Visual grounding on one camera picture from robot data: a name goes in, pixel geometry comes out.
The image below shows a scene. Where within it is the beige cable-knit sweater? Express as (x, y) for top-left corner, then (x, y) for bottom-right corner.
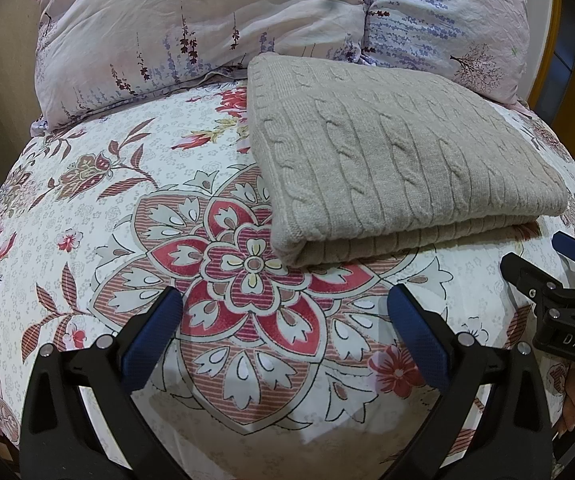
(246, 52), (569, 267)

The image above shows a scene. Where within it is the floral printed bed sheet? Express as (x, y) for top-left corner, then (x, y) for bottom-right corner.
(0, 79), (575, 480)

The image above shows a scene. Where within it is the lavender tree print pillow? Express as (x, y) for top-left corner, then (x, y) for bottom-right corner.
(361, 0), (542, 107)

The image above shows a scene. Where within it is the person's right hand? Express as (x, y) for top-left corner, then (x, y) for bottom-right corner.
(550, 362), (575, 438)

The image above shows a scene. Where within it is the yellow wooden bed frame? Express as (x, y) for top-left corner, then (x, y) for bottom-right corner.
(526, 0), (564, 113)

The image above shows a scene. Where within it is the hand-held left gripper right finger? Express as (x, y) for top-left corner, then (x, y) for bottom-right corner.
(386, 283), (569, 480)

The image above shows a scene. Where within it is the pale pink floral pillow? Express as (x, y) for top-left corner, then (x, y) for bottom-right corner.
(30, 0), (374, 137)

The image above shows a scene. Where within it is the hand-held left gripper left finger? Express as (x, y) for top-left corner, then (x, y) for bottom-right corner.
(18, 286), (204, 480)

